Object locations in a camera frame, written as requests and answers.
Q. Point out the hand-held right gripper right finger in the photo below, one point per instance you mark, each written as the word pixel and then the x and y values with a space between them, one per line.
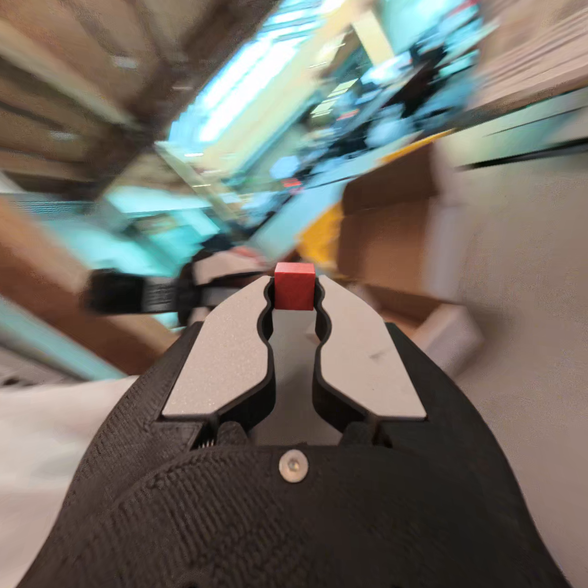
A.
pixel 367 363

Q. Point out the white cardboard box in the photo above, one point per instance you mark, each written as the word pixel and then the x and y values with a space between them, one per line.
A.
pixel 390 239

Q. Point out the red wooden cube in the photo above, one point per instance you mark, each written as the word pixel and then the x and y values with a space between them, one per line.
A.
pixel 294 287

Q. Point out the yellow plastic bin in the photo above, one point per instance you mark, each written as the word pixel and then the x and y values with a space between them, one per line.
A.
pixel 321 239

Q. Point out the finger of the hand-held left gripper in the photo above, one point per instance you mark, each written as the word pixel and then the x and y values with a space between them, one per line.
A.
pixel 225 266
pixel 213 301

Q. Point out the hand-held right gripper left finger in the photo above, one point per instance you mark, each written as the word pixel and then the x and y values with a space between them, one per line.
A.
pixel 220 363

